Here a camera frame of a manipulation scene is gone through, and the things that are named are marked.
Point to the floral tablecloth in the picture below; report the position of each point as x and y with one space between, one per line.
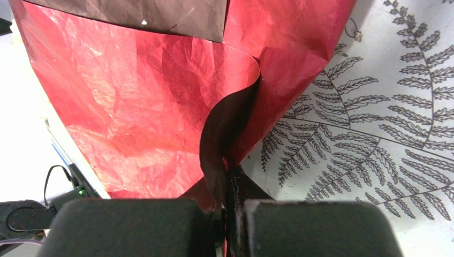
376 125

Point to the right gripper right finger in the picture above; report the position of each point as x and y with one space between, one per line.
261 226

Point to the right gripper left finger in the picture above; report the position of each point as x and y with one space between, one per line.
186 226

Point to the dark red wrapping paper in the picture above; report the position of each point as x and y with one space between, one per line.
160 94

